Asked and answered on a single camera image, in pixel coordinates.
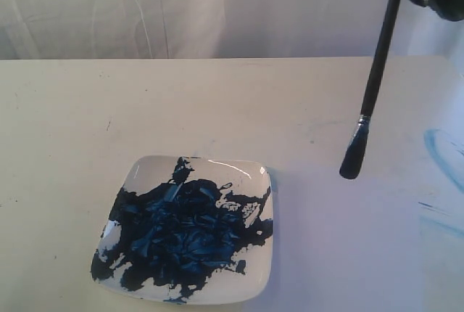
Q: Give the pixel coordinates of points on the white square paint dish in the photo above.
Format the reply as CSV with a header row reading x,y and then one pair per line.
x,y
188,230

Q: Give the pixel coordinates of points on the white backdrop curtain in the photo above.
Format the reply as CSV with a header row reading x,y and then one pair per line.
x,y
74,29

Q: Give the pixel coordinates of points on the black paintbrush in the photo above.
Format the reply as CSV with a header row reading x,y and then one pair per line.
x,y
353,160

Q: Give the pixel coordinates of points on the white paper sheet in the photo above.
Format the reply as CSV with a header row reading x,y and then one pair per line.
x,y
390,240

